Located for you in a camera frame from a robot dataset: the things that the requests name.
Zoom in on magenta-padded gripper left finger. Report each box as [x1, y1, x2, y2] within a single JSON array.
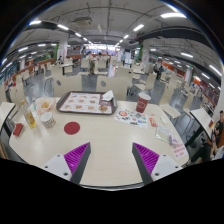
[[42, 141, 92, 185]]

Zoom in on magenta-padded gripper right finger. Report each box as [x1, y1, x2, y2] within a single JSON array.
[[131, 142, 183, 186]]

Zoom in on clear bottle with yellow cap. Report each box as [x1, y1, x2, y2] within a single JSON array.
[[20, 99, 37, 130]]

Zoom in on clear plastic packet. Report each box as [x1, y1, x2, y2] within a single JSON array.
[[155, 124, 174, 145]]

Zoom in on flat round red coaster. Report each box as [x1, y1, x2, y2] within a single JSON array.
[[63, 121, 81, 136]]

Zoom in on pink table sticker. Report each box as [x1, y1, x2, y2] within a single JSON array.
[[171, 143, 188, 159]]

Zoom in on red sauce packet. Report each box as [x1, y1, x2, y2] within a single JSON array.
[[148, 117, 158, 128]]

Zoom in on red paper cup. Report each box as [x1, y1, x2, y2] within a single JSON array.
[[135, 92, 152, 114]]

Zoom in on dark brown food tray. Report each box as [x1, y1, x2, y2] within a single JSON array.
[[55, 90, 119, 116]]

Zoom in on printed paper tray liner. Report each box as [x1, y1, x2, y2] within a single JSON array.
[[59, 92, 114, 114]]

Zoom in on crumpled food wrapper with fries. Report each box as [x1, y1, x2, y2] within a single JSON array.
[[34, 97, 58, 116]]

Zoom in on small red card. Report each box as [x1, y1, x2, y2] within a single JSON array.
[[12, 122, 25, 138]]

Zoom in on neighbouring beige table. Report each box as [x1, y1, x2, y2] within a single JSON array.
[[0, 101, 17, 134], [189, 107, 216, 141]]

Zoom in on crumpled white napkin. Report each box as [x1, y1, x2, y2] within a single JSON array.
[[101, 89, 115, 102]]

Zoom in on beige chair with oval hole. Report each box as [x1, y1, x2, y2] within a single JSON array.
[[95, 75, 129, 102], [53, 74, 83, 98]]

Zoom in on person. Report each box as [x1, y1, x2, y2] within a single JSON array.
[[209, 109, 224, 161], [153, 63, 161, 79], [159, 64, 167, 80]]

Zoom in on group of beige chairs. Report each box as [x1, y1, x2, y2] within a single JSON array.
[[3, 56, 218, 116]]

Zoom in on plain beige chair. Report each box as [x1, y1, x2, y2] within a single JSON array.
[[9, 84, 28, 108]]

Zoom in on ceiling air conditioner unit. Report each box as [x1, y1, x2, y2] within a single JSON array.
[[72, 16, 93, 28]]

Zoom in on ceiling strip lights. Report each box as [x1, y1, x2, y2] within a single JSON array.
[[1, 12, 223, 81]]

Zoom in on brown patterned mug gold handle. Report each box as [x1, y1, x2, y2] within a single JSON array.
[[39, 111, 57, 130]]

